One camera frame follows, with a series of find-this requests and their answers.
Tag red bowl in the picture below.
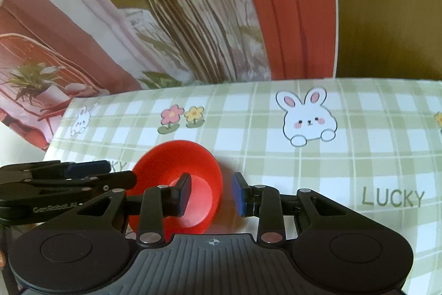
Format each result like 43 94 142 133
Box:
125 140 223 236

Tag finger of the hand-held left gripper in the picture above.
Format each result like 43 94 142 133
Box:
0 171 138 200
0 160 112 180

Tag printed plant backdrop cloth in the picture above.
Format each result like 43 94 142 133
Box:
0 0 341 152

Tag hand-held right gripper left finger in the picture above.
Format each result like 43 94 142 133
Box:
78 173 192 246

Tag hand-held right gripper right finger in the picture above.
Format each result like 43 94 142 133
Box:
232 172 360 244

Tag checked rabbit print tablecloth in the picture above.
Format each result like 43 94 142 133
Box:
45 77 442 295

